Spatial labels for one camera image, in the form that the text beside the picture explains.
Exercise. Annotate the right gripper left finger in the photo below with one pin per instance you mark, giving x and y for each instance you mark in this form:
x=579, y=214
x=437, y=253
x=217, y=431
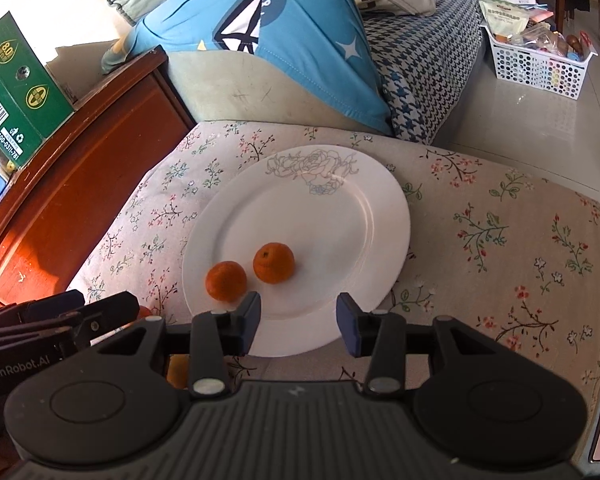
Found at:
x=209, y=338

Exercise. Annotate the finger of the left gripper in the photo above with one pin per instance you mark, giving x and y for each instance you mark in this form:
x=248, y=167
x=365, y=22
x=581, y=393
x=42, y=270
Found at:
x=83, y=325
x=41, y=310

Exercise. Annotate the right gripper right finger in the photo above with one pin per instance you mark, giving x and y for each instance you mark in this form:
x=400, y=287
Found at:
x=386, y=338

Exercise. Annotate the orange mandarin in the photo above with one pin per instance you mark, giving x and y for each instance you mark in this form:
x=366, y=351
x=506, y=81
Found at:
x=226, y=281
x=274, y=263

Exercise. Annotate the red wooden cabinet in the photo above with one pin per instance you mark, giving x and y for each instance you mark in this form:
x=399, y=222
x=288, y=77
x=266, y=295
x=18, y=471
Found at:
x=61, y=204

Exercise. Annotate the white floral plate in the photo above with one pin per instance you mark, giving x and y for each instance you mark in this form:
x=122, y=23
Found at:
x=343, y=215

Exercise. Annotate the floral tablecloth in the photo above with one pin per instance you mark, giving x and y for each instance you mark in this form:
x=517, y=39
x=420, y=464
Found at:
x=515, y=256

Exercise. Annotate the green cardboard box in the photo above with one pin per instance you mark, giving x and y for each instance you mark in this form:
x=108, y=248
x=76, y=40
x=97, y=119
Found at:
x=32, y=106

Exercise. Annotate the pale green sofa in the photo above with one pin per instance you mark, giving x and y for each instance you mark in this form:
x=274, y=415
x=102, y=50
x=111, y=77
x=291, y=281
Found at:
x=240, y=85

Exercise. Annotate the houndstooth sofa cover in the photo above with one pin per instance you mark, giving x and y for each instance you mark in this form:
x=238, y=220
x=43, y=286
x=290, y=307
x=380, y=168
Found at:
x=425, y=65

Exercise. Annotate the white plastic basket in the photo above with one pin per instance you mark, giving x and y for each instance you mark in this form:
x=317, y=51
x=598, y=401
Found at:
x=539, y=69

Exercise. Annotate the blue cushion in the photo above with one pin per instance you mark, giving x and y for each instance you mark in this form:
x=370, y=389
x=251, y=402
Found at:
x=280, y=25

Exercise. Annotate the snack packet in basket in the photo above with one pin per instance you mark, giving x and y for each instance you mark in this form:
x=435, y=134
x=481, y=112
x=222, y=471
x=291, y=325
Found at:
x=503, y=18

